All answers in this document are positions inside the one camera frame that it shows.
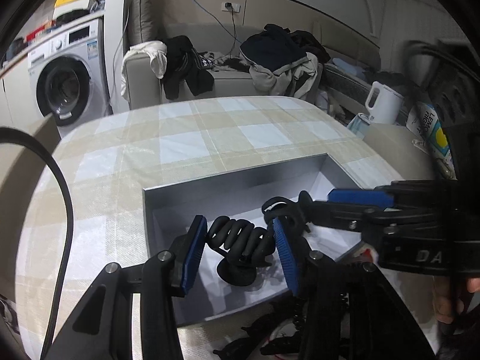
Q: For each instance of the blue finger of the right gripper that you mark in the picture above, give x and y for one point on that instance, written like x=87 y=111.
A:
x=337 y=215
x=366 y=197

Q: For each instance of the dark clothes pile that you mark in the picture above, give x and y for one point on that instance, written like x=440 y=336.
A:
x=284 y=63

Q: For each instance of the white electric kettle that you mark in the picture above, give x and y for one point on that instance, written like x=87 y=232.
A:
x=383 y=104

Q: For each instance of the checkered beige tablecloth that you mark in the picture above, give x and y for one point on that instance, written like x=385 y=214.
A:
x=108 y=162

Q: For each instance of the right human hand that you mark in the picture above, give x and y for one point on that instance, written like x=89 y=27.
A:
x=452 y=297

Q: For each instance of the grey striped cushion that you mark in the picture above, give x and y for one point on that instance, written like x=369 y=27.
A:
x=141 y=26

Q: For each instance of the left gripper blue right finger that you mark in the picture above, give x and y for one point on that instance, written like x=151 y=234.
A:
x=317 y=283

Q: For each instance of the black jacket on sofa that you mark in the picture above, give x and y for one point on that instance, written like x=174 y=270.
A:
x=184 y=64

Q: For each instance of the lemon drink carton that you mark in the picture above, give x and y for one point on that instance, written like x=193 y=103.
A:
x=424 y=123

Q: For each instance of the grey sofa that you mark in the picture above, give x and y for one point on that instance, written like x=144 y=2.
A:
x=338 y=39

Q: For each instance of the white garment on armrest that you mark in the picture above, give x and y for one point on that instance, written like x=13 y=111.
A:
x=143 y=66

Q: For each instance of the wall power socket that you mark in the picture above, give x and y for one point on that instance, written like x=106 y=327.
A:
x=231 y=7

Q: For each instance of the white washing machine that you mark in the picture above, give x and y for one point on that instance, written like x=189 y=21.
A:
x=68 y=76

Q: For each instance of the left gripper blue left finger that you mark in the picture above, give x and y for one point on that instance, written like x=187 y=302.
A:
x=171 y=273

